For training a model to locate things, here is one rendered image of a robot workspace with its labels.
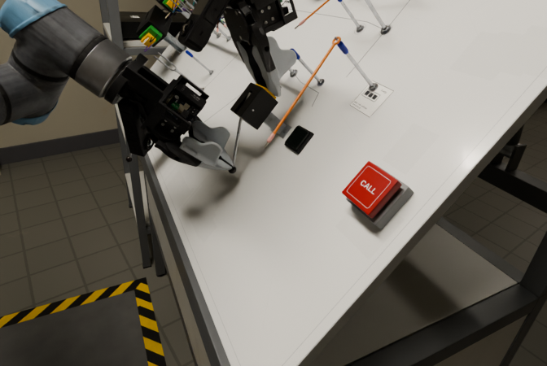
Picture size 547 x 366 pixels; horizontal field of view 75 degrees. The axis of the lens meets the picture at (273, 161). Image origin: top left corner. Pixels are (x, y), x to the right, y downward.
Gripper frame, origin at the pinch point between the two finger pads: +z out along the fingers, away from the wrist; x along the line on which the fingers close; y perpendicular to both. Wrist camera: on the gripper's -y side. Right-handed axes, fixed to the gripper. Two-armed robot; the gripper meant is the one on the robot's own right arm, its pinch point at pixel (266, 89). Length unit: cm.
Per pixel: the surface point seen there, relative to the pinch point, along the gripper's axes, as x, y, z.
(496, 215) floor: 51, 139, 185
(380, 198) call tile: -27.1, -2.8, 5.3
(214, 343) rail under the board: -17.9, -27.1, 19.7
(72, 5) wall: 246, -13, -11
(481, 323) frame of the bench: -30, 10, 44
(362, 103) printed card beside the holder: -12.5, 8.3, 4.0
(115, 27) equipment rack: 92, -8, -6
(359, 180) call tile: -23.4, -2.4, 5.1
